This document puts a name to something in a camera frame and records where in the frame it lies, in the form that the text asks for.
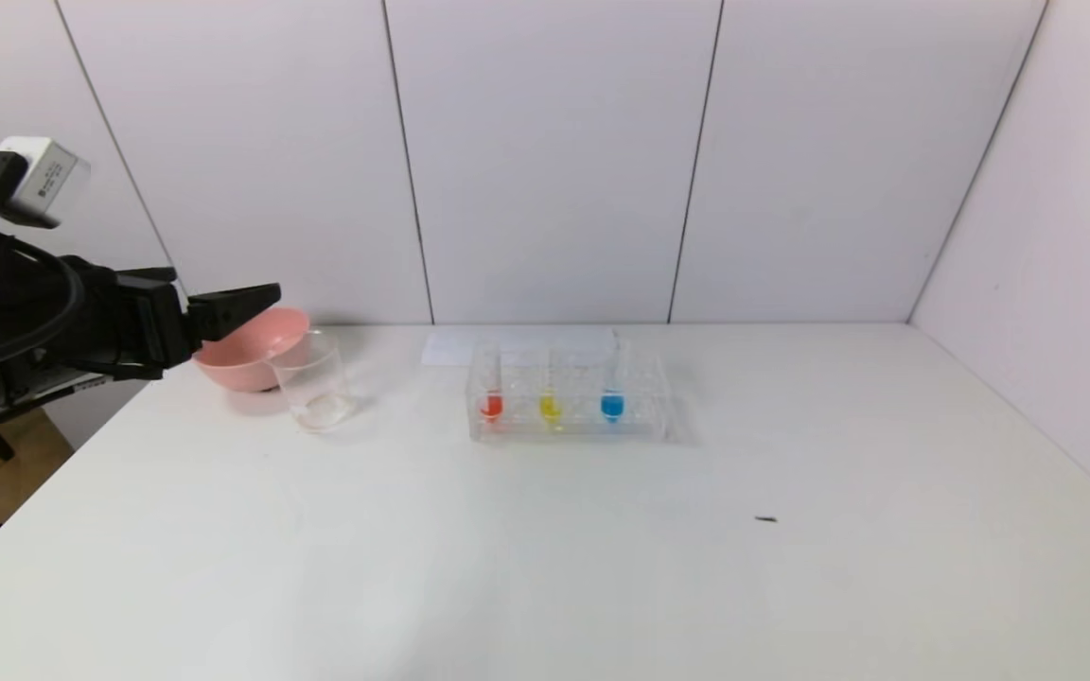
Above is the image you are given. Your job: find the white paper sheet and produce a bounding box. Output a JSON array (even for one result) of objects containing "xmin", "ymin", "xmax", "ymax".
[{"xmin": 422, "ymin": 327, "xmax": 620, "ymax": 368}]

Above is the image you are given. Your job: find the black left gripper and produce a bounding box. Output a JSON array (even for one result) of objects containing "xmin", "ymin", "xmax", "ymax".
[{"xmin": 57, "ymin": 254, "xmax": 281, "ymax": 380}]

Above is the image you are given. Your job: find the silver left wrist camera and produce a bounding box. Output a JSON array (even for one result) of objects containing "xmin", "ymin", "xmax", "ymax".
[{"xmin": 0, "ymin": 137, "xmax": 92, "ymax": 229}]

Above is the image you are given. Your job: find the test tube with blue pigment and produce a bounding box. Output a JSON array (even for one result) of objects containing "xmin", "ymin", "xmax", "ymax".
[{"xmin": 601, "ymin": 328, "xmax": 626, "ymax": 425}]

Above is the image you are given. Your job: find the pink plastic bowl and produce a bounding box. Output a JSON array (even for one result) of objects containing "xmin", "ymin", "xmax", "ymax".
[{"xmin": 193, "ymin": 306, "xmax": 312, "ymax": 393}]

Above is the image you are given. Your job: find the clear acrylic test tube rack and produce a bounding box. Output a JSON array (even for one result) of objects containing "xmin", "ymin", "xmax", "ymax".
[{"xmin": 466, "ymin": 346, "xmax": 675, "ymax": 445}]

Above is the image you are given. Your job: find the test tube with red pigment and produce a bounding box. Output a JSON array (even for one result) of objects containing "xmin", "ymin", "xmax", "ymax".
[{"xmin": 478, "ymin": 340, "xmax": 506, "ymax": 423}]

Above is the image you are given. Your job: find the black cable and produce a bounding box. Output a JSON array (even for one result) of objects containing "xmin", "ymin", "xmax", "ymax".
[{"xmin": 0, "ymin": 236, "xmax": 88, "ymax": 381}]

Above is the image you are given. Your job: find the clear glass beaker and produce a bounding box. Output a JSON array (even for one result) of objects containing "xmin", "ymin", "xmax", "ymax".
[{"xmin": 266, "ymin": 331, "xmax": 358, "ymax": 434}]

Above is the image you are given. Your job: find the test tube with yellow pigment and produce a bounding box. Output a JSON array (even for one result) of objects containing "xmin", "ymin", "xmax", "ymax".
[{"xmin": 540, "ymin": 340, "xmax": 566, "ymax": 428}]

